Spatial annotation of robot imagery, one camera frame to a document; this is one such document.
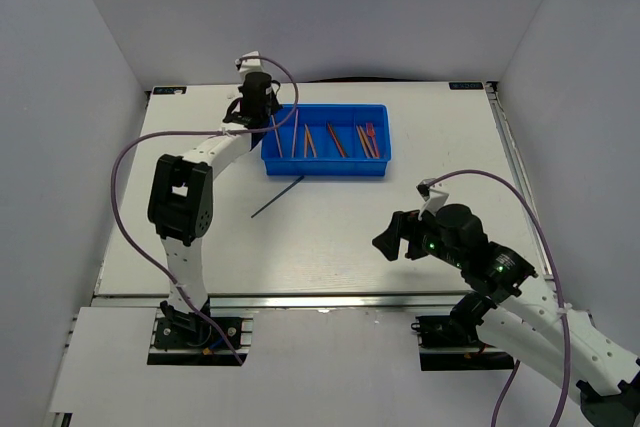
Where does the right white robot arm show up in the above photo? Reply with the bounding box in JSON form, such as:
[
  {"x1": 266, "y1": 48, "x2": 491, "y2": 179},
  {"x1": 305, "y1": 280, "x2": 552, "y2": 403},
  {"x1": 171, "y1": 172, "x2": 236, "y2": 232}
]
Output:
[{"x1": 372, "y1": 204, "x2": 639, "y2": 426}]

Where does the dark blue plastic knife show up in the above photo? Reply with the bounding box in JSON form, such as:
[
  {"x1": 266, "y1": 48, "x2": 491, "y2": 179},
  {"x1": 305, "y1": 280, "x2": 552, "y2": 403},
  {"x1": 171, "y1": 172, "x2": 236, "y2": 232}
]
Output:
[{"x1": 327, "y1": 122, "x2": 343, "y2": 156}]

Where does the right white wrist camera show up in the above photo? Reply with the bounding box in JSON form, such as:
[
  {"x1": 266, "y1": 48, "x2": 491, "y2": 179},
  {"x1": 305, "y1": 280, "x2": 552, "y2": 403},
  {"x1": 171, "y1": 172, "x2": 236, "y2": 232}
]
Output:
[{"x1": 416, "y1": 178, "x2": 449, "y2": 219}]

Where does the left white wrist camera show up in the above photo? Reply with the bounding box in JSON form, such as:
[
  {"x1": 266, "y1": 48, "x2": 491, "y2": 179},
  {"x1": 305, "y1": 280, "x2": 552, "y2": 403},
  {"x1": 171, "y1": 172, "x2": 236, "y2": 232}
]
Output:
[{"x1": 235, "y1": 51, "x2": 264, "y2": 81}]

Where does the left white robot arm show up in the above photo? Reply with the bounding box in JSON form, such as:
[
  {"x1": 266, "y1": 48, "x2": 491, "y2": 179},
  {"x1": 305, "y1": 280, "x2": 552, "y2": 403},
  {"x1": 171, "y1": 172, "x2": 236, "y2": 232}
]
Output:
[{"x1": 147, "y1": 71, "x2": 281, "y2": 346}]

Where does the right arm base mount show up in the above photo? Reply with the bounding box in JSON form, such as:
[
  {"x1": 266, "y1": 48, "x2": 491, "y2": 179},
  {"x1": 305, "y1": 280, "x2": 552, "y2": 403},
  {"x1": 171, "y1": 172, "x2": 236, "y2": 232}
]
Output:
[{"x1": 411, "y1": 316, "x2": 515, "y2": 372}]

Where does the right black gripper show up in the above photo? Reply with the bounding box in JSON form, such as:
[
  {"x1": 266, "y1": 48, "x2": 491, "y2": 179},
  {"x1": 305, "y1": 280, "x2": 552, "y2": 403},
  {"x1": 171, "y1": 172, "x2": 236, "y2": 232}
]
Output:
[{"x1": 371, "y1": 203, "x2": 466, "y2": 270}]

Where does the red-orange plastic knife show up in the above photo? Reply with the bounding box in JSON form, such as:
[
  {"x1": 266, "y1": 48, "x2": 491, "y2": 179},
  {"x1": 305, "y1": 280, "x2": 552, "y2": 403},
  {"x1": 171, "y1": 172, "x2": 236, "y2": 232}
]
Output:
[{"x1": 327, "y1": 122, "x2": 348, "y2": 158}]

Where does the blue divided plastic tray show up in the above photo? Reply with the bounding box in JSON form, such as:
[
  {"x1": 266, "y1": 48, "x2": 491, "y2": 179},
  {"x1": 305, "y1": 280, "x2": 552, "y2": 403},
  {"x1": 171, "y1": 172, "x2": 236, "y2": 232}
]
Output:
[{"x1": 261, "y1": 104, "x2": 392, "y2": 177}]

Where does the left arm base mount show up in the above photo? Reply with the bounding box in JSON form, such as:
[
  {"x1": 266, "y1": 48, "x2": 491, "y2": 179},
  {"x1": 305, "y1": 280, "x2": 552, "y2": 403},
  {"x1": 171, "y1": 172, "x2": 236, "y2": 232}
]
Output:
[{"x1": 147, "y1": 314, "x2": 253, "y2": 367}]

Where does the red-orange plastic fork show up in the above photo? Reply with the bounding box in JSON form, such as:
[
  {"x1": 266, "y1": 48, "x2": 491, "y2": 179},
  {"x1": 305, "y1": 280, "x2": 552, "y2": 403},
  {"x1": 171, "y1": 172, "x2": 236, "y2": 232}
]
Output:
[{"x1": 366, "y1": 122, "x2": 380, "y2": 158}]

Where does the orange chopstick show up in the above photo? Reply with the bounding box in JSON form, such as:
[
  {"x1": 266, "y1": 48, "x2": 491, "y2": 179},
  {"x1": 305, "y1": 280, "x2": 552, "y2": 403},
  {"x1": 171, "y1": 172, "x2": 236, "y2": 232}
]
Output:
[
  {"x1": 291, "y1": 108, "x2": 299, "y2": 158},
  {"x1": 271, "y1": 115, "x2": 283, "y2": 158}
]

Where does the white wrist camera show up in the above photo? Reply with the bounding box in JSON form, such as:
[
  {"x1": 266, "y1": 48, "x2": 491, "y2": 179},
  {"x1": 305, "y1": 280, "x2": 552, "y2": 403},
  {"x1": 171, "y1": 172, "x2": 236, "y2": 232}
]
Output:
[
  {"x1": 416, "y1": 178, "x2": 449, "y2": 219},
  {"x1": 235, "y1": 51, "x2": 264, "y2": 81}
]

